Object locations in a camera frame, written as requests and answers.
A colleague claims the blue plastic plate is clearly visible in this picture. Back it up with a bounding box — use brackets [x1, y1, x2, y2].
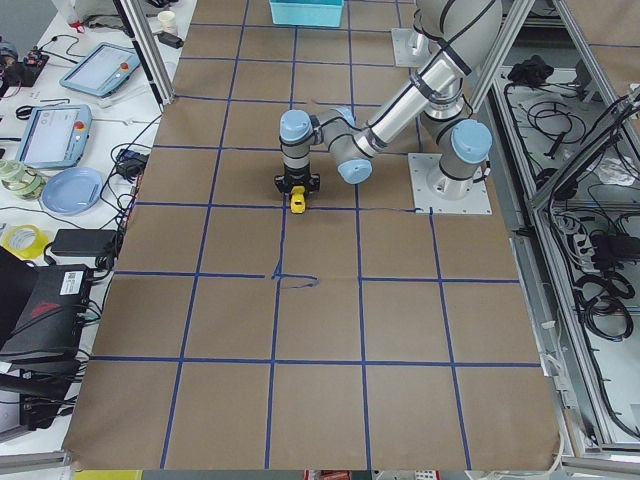
[40, 167, 103, 216]

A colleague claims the yellow tape roll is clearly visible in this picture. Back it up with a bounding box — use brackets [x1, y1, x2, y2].
[2, 225, 49, 260]

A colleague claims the yellow toy beetle car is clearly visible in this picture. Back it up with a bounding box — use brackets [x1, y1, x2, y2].
[289, 185, 306, 214]

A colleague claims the turquoise plastic bin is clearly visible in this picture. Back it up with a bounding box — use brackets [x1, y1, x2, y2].
[269, 0, 345, 28]

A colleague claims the right teach pendant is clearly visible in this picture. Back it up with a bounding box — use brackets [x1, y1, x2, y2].
[59, 42, 141, 98]

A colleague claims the black laptop computer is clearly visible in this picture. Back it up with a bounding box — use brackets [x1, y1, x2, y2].
[1, 249, 93, 365]

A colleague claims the aluminium frame post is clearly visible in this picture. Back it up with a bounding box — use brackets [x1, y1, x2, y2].
[113, 0, 175, 106]

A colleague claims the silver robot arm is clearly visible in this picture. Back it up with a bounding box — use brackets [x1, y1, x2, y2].
[274, 1, 502, 213]

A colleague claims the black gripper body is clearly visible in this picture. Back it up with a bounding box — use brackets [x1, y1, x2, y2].
[274, 168, 321, 198]

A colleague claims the left teach pendant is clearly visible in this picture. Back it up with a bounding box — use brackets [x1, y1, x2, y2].
[17, 105, 93, 169]

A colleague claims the black power adapter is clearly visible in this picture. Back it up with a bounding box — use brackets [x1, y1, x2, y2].
[50, 229, 116, 257]

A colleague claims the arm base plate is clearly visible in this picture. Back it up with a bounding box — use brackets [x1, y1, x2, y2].
[408, 153, 492, 215]
[391, 28, 433, 69]

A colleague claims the teach pendant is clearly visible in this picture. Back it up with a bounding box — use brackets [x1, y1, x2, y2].
[59, 42, 141, 98]
[17, 105, 93, 169]

